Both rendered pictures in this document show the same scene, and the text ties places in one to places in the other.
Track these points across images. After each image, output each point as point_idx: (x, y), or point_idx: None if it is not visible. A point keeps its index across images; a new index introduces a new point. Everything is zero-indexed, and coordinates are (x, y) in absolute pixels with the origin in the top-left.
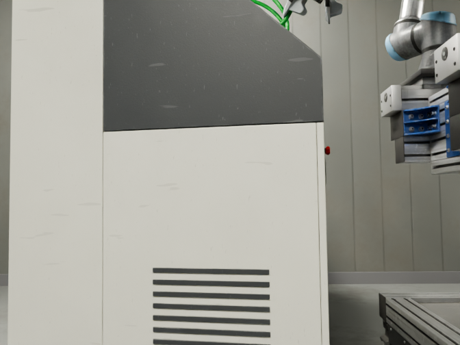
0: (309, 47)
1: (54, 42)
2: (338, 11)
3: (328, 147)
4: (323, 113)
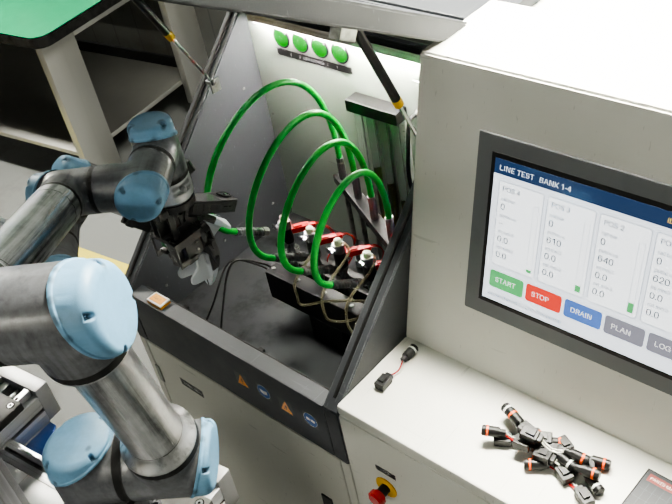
0: (129, 273)
1: None
2: (196, 279)
3: (369, 492)
4: (137, 329)
